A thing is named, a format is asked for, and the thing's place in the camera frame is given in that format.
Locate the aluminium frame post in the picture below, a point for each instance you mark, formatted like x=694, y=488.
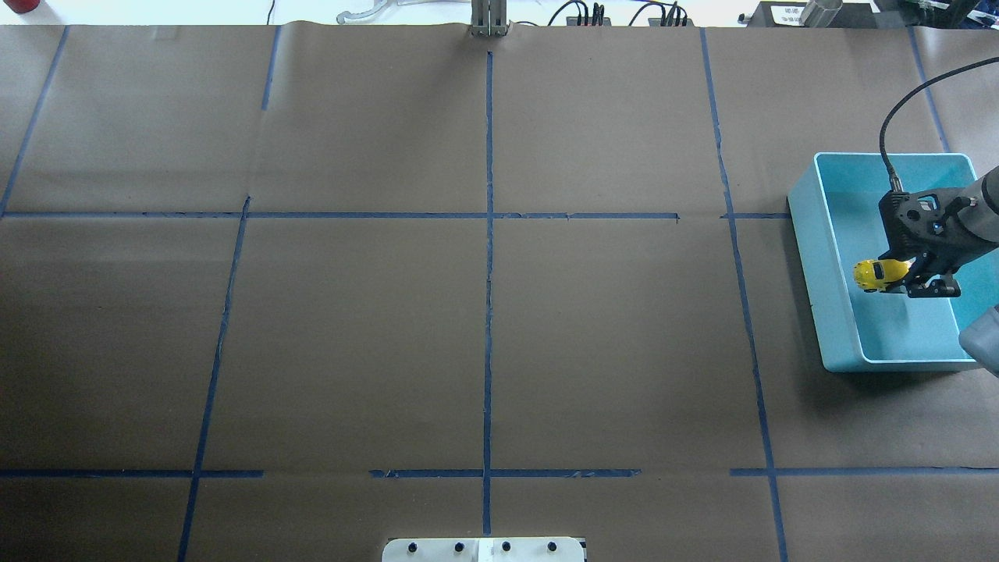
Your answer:
x=489, y=18

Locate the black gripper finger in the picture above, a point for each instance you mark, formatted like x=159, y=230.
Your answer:
x=923, y=285

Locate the turquoise plastic storage bin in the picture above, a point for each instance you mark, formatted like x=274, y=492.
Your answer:
x=834, y=209

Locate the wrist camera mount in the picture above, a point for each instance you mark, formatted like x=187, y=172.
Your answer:
x=923, y=223

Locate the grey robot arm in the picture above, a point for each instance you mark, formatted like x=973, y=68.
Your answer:
x=975, y=311

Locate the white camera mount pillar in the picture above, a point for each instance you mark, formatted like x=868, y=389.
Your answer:
x=524, y=548

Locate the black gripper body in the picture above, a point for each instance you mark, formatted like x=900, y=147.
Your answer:
x=939, y=271

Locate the black power strip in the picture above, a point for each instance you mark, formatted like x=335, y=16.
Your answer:
x=654, y=14

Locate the red cylinder bottle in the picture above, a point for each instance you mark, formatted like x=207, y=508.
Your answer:
x=21, y=7

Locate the silver metal cup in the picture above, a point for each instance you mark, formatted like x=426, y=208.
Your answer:
x=820, y=13

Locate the yellow beetle toy car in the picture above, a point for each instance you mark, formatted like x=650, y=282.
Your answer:
x=880, y=275

